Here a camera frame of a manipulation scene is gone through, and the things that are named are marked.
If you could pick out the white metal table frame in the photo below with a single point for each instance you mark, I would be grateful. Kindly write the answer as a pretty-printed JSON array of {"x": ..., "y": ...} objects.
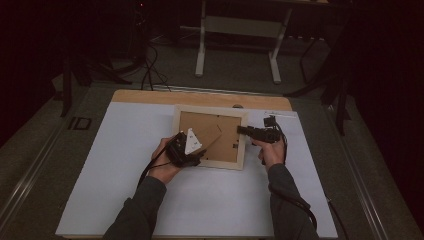
[{"x": 241, "y": 26}]

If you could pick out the person's right hand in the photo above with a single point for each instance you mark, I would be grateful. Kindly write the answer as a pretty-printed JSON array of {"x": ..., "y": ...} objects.
[{"x": 273, "y": 153}]

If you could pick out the metal floor rail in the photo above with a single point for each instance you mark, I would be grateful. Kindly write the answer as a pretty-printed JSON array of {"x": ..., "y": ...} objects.
[
  {"x": 30, "y": 180},
  {"x": 360, "y": 180}
]

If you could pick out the person's left hand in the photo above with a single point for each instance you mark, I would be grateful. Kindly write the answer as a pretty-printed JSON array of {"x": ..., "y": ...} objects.
[{"x": 160, "y": 170}]

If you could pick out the white table mat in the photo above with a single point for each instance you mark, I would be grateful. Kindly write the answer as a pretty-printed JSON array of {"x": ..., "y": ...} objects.
[{"x": 216, "y": 200}]

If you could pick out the black floor socket box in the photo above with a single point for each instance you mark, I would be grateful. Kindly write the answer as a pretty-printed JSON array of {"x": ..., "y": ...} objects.
[{"x": 79, "y": 123}]

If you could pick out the black stand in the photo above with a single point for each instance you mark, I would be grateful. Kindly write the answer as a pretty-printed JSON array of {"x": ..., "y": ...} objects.
[
  {"x": 340, "y": 96},
  {"x": 68, "y": 83}
]

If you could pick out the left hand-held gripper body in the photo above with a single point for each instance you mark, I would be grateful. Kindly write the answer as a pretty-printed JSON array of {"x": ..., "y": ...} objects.
[{"x": 178, "y": 151}]

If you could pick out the wooden photo frame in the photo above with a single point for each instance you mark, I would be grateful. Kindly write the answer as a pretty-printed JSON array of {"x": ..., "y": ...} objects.
[{"x": 226, "y": 146}]

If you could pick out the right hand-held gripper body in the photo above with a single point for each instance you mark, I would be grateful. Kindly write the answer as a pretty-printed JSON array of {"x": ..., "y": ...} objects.
[{"x": 268, "y": 135}]

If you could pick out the dark equipment tower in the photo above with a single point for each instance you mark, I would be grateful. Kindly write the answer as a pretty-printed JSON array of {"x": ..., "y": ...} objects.
[{"x": 139, "y": 30}]

